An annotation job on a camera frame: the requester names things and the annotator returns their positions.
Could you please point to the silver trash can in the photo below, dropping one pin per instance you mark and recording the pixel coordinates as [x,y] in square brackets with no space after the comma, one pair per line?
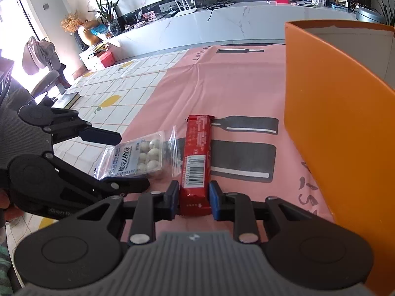
[370,14]

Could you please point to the green plant in glass vase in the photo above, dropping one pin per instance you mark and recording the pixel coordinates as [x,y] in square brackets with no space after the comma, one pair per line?
[108,12]

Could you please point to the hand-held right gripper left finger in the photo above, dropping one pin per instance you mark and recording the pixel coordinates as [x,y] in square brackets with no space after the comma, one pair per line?
[172,199]

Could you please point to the dark hardcover book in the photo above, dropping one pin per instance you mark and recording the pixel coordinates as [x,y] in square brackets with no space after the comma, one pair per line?
[66,99]

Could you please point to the grey office chair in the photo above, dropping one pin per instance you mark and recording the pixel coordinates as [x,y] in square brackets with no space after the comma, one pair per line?
[46,81]

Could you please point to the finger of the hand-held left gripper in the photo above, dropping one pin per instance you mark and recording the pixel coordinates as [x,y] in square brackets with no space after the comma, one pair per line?
[98,135]
[123,184]

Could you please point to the white storage box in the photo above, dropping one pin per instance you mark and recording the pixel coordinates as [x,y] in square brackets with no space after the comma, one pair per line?
[89,60]

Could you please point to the green patterned cloth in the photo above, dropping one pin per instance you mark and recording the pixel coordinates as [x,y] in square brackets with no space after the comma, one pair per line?
[4,268]

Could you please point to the clear bag of white balls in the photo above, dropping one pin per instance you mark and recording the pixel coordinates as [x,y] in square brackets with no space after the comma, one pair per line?
[148,154]

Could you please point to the person's left hand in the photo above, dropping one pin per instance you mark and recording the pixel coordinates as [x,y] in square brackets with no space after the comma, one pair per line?
[4,202]

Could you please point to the marble television console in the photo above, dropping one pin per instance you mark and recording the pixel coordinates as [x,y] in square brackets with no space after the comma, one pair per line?
[216,26]

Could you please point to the dried yellow flowers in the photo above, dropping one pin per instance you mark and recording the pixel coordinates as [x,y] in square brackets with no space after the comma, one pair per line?
[71,22]

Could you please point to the red storage box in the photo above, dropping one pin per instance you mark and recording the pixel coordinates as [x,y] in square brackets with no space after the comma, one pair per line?
[105,59]

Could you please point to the white router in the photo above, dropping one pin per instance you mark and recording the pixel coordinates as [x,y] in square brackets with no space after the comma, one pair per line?
[185,10]

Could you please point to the white checkered lemon tablecloth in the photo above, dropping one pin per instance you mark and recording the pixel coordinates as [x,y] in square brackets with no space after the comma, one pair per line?
[123,92]

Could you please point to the orange cardboard box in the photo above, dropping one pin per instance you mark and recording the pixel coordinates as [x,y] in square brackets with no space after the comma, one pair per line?
[333,129]

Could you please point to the red snack bar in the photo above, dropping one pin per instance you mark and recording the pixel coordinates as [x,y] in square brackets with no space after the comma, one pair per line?
[196,160]

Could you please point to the small photo print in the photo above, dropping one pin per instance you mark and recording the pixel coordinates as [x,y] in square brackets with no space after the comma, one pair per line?
[148,16]

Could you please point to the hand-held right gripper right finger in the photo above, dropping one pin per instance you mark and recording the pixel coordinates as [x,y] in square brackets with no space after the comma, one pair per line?
[216,204]

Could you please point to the long-leaf potted plant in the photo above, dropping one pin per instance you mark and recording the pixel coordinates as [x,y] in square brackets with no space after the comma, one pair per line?
[385,6]

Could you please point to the pink printed mat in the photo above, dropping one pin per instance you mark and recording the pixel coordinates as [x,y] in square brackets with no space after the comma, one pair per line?
[234,89]

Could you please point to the grey draped clothes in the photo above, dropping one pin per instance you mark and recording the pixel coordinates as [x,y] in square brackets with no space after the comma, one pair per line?
[38,54]

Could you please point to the orange round vase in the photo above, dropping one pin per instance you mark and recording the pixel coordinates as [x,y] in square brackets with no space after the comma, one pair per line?
[88,34]

